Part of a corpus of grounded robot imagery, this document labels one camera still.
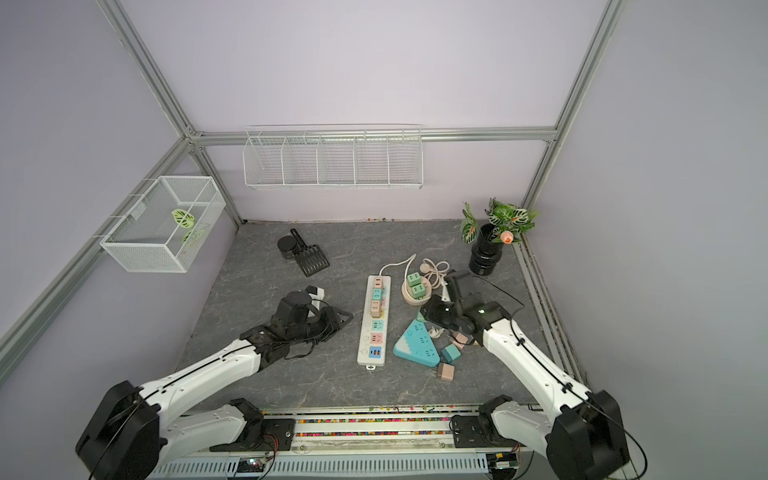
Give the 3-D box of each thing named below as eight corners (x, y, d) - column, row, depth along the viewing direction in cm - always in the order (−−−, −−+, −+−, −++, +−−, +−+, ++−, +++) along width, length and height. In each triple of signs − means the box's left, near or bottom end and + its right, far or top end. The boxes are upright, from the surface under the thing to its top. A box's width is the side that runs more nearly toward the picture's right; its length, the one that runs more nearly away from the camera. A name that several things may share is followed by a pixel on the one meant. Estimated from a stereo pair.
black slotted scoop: (306, 278, 107) (303, 272, 104) (283, 240, 118) (280, 234, 116) (330, 265, 110) (328, 259, 107) (305, 230, 122) (303, 224, 119)
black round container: (279, 258, 112) (274, 250, 108) (283, 243, 116) (280, 235, 113) (296, 258, 112) (293, 250, 108) (300, 243, 116) (297, 235, 113)
